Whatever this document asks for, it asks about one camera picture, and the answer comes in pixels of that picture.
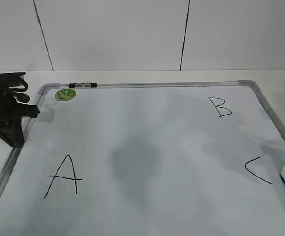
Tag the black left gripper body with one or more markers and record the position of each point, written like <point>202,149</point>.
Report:
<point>14,103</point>

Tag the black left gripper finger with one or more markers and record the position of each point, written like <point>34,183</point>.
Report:
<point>11,132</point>
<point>13,79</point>

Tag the round green magnet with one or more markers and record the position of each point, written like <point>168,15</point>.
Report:
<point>65,94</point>

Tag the black silver hanging clip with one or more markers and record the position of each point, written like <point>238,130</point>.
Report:
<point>83,85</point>

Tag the white whiteboard with grey frame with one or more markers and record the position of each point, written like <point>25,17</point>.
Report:
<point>147,160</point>

